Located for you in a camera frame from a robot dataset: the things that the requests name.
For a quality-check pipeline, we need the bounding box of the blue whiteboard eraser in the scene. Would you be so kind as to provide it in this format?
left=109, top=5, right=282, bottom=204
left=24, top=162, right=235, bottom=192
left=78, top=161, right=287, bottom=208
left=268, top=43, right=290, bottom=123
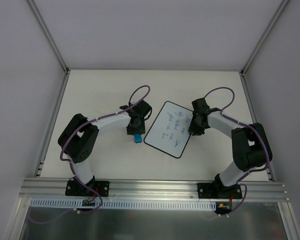
left=134, top=133, right=143, bottom=144

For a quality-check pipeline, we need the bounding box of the small black-framed whiteboard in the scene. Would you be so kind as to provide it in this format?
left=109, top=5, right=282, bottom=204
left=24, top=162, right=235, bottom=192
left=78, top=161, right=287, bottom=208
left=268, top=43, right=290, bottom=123
left=144, top=101, right=193, bottom=159

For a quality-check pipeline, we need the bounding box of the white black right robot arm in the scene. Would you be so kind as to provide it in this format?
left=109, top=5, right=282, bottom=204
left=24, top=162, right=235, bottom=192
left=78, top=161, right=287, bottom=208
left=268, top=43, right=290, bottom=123
left=188, top=97, right=273, bottom=200

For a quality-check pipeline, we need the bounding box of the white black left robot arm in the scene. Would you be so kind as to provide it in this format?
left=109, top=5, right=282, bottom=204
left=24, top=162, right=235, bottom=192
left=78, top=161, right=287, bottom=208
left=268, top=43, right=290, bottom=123
left=57, top=100, right=152, bottom=197

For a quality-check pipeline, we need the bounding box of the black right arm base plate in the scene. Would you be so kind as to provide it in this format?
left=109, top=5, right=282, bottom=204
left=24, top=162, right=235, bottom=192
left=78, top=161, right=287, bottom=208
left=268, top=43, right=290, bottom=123
left=197, top=182, right=243, bottom=200

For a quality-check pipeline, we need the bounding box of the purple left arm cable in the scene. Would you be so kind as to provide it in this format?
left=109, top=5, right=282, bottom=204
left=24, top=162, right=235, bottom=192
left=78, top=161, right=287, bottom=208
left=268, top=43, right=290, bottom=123
left=27, top=85, right=151, bottom=224

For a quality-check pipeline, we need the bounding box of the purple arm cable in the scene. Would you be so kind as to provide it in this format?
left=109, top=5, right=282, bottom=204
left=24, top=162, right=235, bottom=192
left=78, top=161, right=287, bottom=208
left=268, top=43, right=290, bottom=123
left=203, top=86, right=272, bottom=218
left=27, top=85, right=151, bottom=224

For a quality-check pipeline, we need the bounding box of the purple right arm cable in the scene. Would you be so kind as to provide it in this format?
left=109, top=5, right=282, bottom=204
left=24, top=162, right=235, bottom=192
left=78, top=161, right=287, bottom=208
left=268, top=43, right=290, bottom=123
left=203, top=86, right=272, bottom=218

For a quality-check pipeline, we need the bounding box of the right table edge rail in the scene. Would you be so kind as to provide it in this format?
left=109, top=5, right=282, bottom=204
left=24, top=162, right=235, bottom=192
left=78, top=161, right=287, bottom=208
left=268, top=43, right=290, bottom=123
left=239, top=72, right=276, bottom=182

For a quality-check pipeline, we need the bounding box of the table edge rail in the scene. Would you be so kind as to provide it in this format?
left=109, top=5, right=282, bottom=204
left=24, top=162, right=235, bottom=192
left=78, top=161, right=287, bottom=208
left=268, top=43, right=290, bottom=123
left=31, top=70, right=71, bottom=178
left=239, top=72, right=276, bottom=182

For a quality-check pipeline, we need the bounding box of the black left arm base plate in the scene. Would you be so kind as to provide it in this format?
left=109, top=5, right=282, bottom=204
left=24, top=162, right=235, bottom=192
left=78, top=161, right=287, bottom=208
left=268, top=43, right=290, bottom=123
left=65, top=178, right=110, bottom=197

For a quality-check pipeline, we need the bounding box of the left table edge rail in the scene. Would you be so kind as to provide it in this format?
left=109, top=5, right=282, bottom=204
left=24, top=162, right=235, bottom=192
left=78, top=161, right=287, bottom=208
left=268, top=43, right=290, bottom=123
left=31, top=70, right=71, bottom=178

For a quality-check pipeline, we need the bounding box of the white slotted cable duct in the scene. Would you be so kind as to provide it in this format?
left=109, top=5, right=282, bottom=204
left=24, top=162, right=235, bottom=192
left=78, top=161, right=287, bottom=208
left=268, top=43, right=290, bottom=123
left=29, top=197, right=217, bottom=212

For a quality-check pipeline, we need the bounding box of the left aluminium corner post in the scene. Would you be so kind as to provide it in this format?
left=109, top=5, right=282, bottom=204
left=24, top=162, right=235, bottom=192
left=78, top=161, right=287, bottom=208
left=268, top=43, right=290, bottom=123
left=25, top=0, right=69, bottom=74

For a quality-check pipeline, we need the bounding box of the aluminium corner post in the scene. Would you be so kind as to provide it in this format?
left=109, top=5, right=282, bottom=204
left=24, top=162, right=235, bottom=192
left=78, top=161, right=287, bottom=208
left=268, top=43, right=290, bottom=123
left=240, top=0, right=290, bottom=77
left=25, top=0, right=69, bottom=74

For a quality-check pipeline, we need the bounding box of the front aluminium mounting rail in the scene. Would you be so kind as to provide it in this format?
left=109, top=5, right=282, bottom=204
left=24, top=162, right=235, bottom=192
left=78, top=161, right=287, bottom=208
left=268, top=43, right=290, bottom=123
left=19, top=177, right=291, bottom=203

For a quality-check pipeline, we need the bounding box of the right aluminium corner post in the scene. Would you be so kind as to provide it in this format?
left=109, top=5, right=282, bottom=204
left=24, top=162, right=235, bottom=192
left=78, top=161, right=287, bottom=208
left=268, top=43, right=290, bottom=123
left=240, top=0, right=290, bottom=77

